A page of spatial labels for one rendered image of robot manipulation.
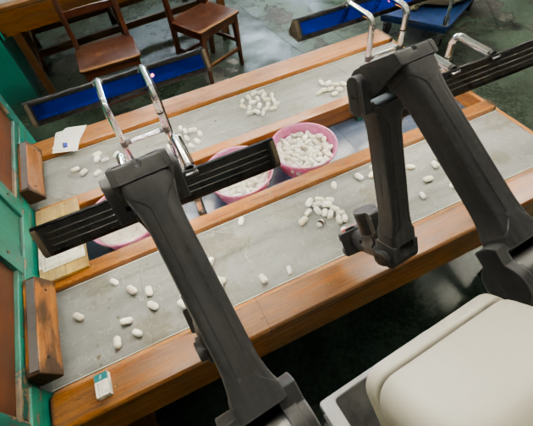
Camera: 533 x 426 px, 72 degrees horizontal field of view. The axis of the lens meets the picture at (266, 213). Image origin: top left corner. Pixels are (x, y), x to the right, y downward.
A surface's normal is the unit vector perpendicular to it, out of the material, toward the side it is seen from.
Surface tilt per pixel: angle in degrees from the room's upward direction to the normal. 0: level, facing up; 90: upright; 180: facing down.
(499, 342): 42
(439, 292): 0
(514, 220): 31
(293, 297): 0
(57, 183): 0
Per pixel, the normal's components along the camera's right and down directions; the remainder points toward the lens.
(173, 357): -0.09, -0.62
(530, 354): -0.40, -0.90
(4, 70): 0.49, 0.66
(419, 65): 0.20, -0.21
